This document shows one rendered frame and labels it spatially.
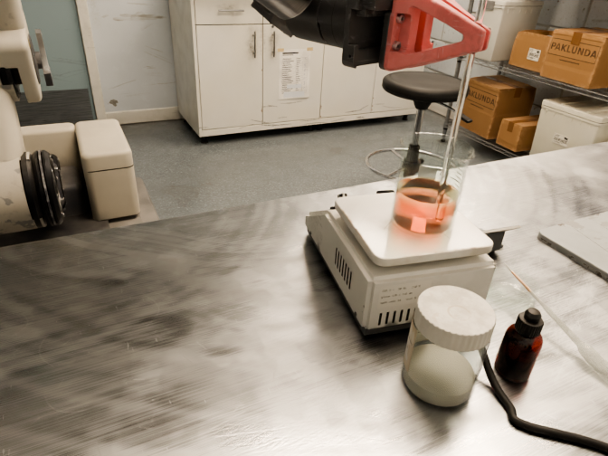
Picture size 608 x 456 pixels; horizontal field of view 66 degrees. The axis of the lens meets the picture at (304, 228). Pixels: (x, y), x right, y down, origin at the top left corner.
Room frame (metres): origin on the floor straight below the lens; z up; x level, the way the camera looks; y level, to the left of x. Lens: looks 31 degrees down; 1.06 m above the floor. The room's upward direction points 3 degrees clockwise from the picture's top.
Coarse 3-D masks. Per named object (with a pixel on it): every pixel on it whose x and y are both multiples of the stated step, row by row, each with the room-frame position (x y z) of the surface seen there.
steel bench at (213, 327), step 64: (320, 192) 0.63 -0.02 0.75; (512, 192) 0.67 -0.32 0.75; (576, 192) 0.68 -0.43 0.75; (0, 256) 0.42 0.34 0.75; (64, 256) 0.43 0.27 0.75; (128, 256) 0.44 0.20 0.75; (192, 256) 0.44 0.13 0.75; (256, 256) 0.45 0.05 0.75; (320, 256) 0.46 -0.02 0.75; (512, 256) 0.48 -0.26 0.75; (0, 320) 0.32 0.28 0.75; (64, 320) 0.33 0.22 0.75; (128, 320) 0.33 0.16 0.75; (192, 320) 0.34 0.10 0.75; (256, 320) 0.34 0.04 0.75; (320, 320) 0.35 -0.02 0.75; (512, 320) 0.36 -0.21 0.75; (576, 320) 0.37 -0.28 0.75; (0, 384) 0.25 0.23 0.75; (64, 384) 0.25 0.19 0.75; (128, 384) 0.26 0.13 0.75; (192, 384) 0.26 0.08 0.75; (256, 384) 0.27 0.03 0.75; (320, 384) 0.27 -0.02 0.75; (384, 384) 0.27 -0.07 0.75; (512, 384) 0.28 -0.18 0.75; (576, 384) 0.28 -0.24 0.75; (0, 448) 0.20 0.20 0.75; (64, 448) 0.20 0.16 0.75; (128, 448) 0.20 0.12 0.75; (192, 448) 0.20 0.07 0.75; (256, 448) 0.21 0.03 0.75; (320, 448) 0.21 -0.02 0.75; (384, 448) 0.21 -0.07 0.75; (448, 448) 0.22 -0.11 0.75; (512, 448) 0.22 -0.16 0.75; (576, 448) 0.22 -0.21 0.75
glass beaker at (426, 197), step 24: (408, 144) 0.41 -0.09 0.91; (432, 144) 0.42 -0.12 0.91; (456, 144) 0.41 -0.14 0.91; (408, 168) 0.38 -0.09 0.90; (432, 168) 0.37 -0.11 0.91; (456, 168) 0.37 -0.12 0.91; (408, 192) 0.37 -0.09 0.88; (432, 192) 0.36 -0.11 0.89; (456, 192) 0.37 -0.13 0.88; (408, 216) 0.37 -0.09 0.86; (432, 216) 0.36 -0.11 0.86
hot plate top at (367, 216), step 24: (360, 216) 0.40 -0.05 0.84; (384, 216) 0.40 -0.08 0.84; (456, 216) 0.41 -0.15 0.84; (360, 240) 0.36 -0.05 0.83; (384, 240) 0.36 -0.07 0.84; (408, 240) 0.36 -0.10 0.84; (432, 240) 0.36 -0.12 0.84; (456, 240) 0.37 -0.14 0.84; (480, 240) 0.37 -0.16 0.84; (384, 264) 0.33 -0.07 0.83
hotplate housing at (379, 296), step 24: (312, 216) 0.48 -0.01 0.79; (336, 216) 0.43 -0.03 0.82; (312, 240) 0.49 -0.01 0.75; (336, 240) 0.41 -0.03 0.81; (336, 264) 0.40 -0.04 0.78; (360, 264) 0.35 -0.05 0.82; (408, 264) 0.35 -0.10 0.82; (432, 264) 0.35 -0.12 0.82; (456, 264) 0.35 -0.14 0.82; (480, 264) 0.36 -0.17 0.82; (360, 288) 0.34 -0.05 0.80; (384, 288) 0.32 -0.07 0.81; (408, 288) 0.33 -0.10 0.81; (480, 288) 0.36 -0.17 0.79; (360, 312) 0.33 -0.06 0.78; (384, 312) 0.33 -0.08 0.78; (408, 312) 0.33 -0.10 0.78
